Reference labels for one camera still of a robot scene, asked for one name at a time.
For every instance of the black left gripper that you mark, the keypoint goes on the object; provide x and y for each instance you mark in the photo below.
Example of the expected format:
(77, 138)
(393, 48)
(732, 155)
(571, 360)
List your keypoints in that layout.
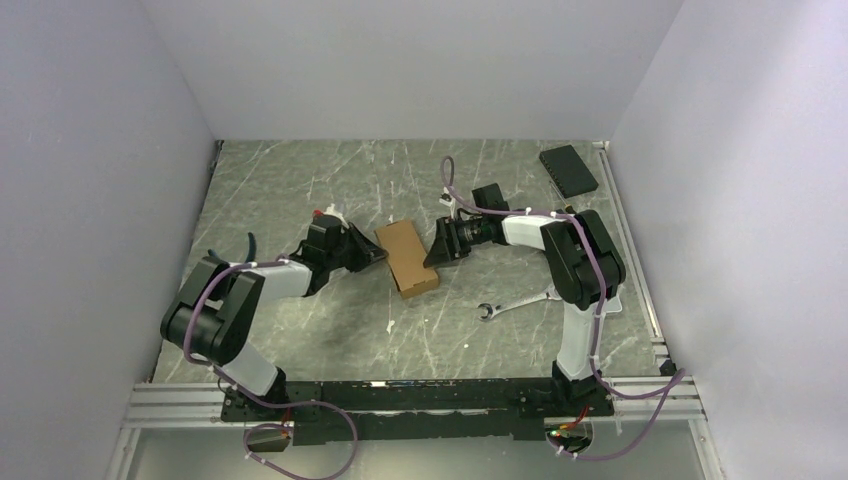
(367, 251)

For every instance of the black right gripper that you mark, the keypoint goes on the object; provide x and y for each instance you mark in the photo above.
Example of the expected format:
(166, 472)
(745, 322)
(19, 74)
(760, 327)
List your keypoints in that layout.
(445, 248)

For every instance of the brown cardboard paper box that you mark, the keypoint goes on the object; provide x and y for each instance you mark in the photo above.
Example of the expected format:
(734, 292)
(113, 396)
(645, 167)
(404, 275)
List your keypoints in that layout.
(405, 257)

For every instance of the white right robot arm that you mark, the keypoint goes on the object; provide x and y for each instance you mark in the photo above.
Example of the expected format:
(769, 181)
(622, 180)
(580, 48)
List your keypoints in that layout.
(585, 265)

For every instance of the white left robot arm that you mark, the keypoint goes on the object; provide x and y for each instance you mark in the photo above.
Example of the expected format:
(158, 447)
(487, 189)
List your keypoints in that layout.
(212, 314)

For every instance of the black flat box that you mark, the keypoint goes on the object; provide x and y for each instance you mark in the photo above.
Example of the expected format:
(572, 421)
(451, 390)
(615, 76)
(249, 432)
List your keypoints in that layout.
(568, 172)

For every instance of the silver combination wrench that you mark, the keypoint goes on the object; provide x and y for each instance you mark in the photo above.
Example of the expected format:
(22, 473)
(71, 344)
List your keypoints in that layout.
(492, 310)

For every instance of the clear plastic lid case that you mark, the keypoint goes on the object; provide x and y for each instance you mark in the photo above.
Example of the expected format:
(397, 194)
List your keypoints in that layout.
(614, 305)

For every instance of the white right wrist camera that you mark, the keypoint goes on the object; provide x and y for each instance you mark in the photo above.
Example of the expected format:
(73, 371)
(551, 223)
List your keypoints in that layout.
(448, 201)

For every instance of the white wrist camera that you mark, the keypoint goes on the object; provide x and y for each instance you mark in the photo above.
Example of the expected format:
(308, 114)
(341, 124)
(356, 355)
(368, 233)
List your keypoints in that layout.
(332, 211)
(448, 201)

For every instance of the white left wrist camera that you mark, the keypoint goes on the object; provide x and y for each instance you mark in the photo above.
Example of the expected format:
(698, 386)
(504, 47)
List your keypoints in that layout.
(332, 211)

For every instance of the blue handled pliers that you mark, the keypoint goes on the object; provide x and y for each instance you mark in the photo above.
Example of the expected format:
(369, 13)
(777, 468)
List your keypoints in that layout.
(250, 254)

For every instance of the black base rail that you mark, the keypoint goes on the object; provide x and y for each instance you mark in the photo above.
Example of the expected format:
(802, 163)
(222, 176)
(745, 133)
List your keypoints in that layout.
(334, 411)

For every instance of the aluminium frame rail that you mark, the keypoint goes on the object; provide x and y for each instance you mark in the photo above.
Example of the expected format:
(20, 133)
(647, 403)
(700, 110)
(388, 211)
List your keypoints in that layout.
(198, 405)

